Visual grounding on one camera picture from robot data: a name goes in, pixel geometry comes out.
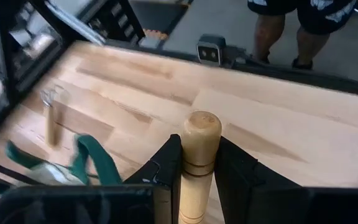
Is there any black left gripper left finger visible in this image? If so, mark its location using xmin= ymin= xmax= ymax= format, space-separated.
xmin=123 ymin=133 xmax=183 ymax=224

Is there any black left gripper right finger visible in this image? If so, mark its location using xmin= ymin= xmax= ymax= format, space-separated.
xmin=213 ymin=136 xmax=303 ymax=224

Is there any wooden handle metal trowel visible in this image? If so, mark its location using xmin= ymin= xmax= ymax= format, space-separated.
xmin=178 ymin=111 xmax=223 ymax=224

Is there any beige green gardening bag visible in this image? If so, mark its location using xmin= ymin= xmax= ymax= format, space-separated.
xmin=0 ymin=133 xmax=124 ymax=195

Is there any person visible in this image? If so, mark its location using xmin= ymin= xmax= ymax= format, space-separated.
xmin=247 ymin=0 xmax=358 ymax=71

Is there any black slotted rack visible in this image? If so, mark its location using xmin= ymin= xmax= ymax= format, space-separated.
xmin=82 ymin=0 xmax=146 ymax=46

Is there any wooden handle hand rake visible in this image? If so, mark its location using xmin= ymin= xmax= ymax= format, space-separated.
xmin=40 ymin=85 xmax=71 ymax=149

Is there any grey table-level camera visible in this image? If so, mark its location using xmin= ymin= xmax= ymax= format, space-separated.
xmin=196 ymin=33 xmax=227 ymax=68

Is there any black table frame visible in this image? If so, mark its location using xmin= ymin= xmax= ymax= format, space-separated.
xmin=0 ymin=30 xmax=358 ymax=103

